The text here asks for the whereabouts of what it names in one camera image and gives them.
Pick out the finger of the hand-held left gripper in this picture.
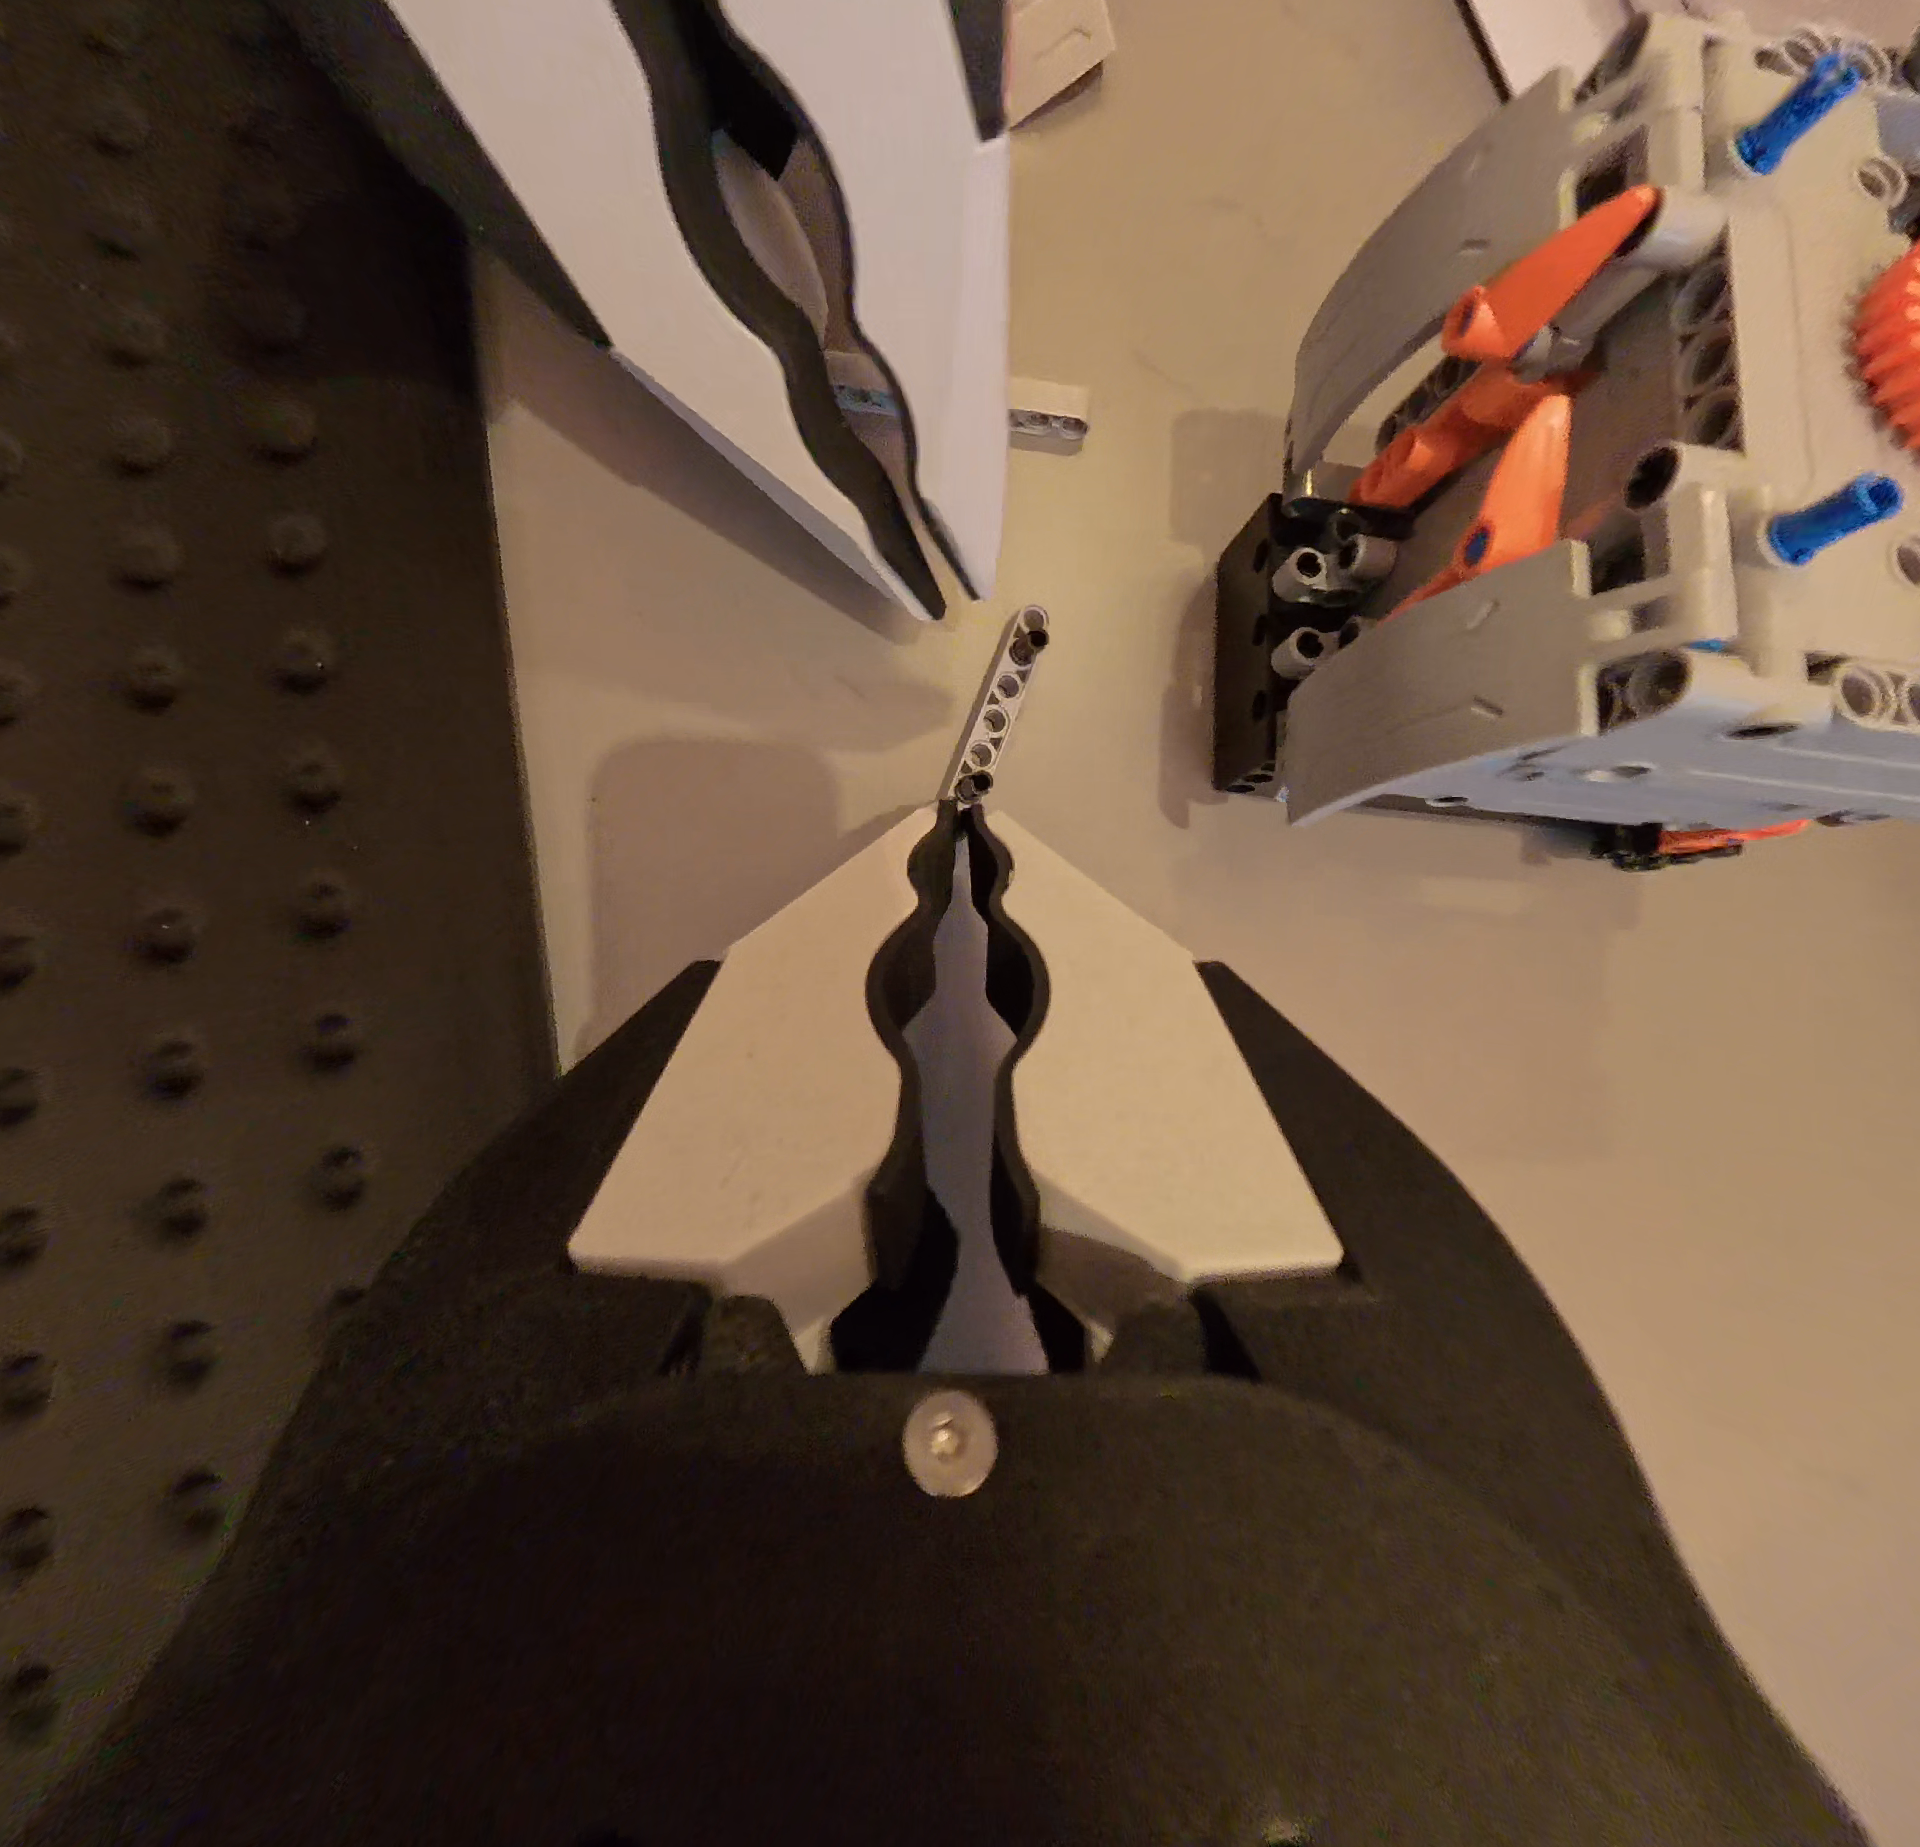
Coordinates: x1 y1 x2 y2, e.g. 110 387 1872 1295
369 0 949 625
689 0 1014 602

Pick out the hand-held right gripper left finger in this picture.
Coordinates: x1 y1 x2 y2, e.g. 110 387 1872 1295
569 805 965 1371

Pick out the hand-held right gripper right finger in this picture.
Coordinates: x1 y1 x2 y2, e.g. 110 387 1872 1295
968 813 1349 1364

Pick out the light grey holed beam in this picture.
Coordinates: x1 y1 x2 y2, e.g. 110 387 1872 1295
942 602 1053 807
832 375 1095 454

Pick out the grey orange toy block model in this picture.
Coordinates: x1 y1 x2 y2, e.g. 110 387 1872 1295
1212 8 1920 877

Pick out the small grey block panel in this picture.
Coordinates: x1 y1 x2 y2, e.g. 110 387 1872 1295
1004 0 1122 133

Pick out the dark perforated pad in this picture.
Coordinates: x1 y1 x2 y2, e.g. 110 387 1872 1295
0 0 560 1761

